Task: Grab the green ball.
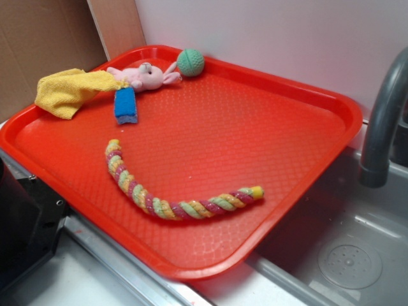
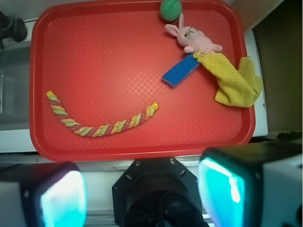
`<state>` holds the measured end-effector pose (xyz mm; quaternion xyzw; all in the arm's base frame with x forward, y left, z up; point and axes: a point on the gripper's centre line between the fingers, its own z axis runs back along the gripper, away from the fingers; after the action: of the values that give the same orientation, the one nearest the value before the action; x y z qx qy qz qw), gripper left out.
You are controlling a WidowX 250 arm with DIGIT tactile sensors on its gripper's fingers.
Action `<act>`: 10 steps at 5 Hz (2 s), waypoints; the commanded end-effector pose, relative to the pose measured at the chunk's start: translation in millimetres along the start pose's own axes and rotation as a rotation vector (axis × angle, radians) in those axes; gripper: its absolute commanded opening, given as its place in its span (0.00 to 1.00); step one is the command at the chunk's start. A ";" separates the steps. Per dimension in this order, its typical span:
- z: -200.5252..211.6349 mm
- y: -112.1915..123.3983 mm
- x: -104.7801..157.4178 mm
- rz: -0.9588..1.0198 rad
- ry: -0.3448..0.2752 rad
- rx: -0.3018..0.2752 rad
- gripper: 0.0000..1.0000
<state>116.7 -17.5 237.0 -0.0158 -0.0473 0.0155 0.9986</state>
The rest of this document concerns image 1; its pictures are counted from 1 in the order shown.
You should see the multicolour twisted rope toy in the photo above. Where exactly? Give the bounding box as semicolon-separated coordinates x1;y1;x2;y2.
105;139;265;221

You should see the blue sponge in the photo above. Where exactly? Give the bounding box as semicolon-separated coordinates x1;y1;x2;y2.
113;88;138;124

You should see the grey toy sink basin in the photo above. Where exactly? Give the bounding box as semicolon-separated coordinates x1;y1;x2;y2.
194;151;407;305

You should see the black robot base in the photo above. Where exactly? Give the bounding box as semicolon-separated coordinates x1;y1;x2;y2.
1;161;66;293

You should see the grey toy faucet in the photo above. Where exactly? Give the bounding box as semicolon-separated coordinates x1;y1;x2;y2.
358;48;407;188

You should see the yellow microfibre cloth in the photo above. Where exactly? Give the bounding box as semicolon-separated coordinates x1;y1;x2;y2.
34;68;129;120

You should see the pink plush bunny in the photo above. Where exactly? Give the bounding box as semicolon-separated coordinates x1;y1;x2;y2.
106;62;182;92

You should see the red plastic tray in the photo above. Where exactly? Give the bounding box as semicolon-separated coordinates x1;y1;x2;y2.
1;58;363;281

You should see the green rubber ball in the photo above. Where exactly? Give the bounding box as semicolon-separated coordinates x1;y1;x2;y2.
177;48;205;77

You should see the brown cardboard panel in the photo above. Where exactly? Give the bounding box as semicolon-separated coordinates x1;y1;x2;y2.
1;1;145;122

